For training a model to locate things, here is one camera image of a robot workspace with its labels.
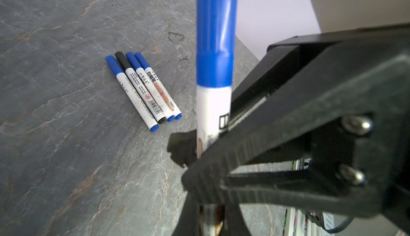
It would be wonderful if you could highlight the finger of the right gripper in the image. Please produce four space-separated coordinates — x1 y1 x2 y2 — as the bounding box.
182 48 410 219
167 130 197 168

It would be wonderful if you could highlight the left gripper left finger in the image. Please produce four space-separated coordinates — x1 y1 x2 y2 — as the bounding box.
172 194 200 236

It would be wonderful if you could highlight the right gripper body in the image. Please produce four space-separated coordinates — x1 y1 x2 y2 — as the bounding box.
230 24 410 232

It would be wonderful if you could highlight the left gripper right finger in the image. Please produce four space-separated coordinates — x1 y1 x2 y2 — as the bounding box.
222 205 252 236

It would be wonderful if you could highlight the white marker black ink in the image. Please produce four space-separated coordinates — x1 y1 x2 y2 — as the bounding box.
115 51 166 124

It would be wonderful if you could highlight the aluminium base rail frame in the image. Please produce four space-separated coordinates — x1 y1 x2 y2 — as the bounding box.
281 159 324 236

